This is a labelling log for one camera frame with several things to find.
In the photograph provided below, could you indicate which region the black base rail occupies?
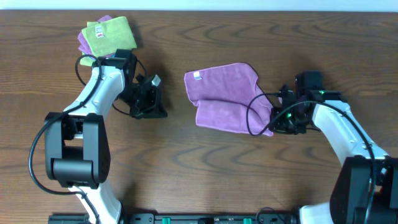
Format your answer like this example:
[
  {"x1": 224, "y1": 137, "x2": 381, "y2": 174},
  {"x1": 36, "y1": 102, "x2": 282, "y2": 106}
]
[{"x1": 48, "y1": 212, "x2": 299, "y2": 224}]

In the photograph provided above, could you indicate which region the purple microfiber cloth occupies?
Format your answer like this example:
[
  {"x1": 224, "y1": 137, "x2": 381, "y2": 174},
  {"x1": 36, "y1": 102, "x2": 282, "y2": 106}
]
[{"x1": 184, "y1": 63, "x2": 272, "y2": 134}]

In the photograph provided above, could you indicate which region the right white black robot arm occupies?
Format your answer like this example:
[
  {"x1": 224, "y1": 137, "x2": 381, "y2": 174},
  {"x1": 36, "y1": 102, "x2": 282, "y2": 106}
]
[{"x1": 270, "y1": 88, "x2": 397, "y2": 224}]

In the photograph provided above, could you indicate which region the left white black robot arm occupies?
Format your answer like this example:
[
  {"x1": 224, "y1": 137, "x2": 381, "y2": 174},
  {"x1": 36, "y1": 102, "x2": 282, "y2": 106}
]
[{"x1": 41, "y1": 55, "x2": 167, "y2": 223}]

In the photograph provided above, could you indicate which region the top green folded cloth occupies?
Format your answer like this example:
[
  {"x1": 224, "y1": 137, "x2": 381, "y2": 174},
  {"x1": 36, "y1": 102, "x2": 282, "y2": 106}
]
[{"x1": 78, "y1": 15, "x2": 137, "y2": 57}]

